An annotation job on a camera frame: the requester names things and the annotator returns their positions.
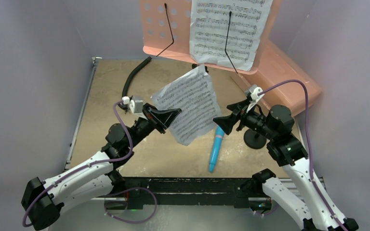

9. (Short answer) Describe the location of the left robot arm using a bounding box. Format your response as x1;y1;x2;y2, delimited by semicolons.
21;101;182;231

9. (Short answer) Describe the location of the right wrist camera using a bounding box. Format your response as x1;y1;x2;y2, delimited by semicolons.
244;84;264;106

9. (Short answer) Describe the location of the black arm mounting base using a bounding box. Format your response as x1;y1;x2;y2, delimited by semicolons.
106;177;274;212

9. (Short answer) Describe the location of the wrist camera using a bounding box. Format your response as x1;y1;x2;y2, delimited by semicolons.
244;84;264;106
122;96;144;116

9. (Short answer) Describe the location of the black foam tube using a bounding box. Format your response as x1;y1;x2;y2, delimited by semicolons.
121;56;152;100

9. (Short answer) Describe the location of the blue toy microphone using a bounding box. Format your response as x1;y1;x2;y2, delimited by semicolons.
208;126;225;173

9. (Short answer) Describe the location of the white paper sheet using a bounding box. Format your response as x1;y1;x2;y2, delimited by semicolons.
151;65;222;146

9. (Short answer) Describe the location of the aluminium frame rail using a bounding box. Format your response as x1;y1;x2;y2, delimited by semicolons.
37;140;338;231

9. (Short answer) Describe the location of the pink plastic storage box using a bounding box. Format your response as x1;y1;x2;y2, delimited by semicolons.
229;38;323;117

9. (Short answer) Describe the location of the black round microphone stand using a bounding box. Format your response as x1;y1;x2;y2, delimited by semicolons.
243;129;266;150

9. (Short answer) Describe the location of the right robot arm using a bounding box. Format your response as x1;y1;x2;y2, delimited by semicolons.
213;100;359;231

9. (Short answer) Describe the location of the printed sheet music page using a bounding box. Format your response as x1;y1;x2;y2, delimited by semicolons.
189;0;273;71

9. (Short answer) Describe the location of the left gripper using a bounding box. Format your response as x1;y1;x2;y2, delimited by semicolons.
127;103;181;149

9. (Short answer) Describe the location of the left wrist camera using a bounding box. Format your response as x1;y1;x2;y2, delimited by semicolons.
122;96;144;116

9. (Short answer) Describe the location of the pink perforated music stand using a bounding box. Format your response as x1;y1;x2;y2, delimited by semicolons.
139;0;281;74

